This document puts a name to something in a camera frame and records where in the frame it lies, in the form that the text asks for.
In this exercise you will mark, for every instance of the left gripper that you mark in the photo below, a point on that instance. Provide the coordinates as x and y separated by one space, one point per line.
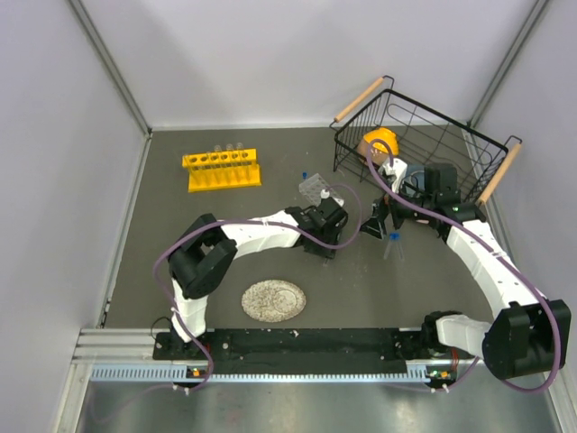
324 251

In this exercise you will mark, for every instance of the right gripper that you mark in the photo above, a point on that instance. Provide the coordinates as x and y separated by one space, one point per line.
380 207

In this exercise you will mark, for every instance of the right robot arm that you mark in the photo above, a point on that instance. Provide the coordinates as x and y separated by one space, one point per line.
529 333

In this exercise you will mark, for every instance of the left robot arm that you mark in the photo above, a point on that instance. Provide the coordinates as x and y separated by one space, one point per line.
198 266

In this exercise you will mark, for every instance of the blue plate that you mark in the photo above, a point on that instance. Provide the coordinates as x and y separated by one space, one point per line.
414 180

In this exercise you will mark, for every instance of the clear plastic tube rack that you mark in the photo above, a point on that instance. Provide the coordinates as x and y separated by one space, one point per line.
310 190

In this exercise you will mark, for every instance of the speckled white plate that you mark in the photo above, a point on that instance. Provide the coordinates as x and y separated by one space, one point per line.
273 301

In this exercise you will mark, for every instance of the yellow brown bowl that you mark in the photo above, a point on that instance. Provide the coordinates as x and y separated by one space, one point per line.
382 142

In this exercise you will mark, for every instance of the yellow test tube rack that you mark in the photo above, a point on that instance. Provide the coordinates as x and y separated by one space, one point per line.
192 164

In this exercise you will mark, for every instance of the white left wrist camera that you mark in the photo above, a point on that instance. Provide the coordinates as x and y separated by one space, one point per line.
327 193

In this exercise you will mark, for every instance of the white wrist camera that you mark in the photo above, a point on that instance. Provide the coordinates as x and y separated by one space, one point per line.
394 171
327 193

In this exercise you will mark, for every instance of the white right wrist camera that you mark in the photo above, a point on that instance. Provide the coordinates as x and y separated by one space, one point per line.
394 171

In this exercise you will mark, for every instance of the black wire basket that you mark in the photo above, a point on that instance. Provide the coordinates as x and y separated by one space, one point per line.
423 134

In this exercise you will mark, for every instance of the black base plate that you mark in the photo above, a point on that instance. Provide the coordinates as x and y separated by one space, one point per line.
312 351

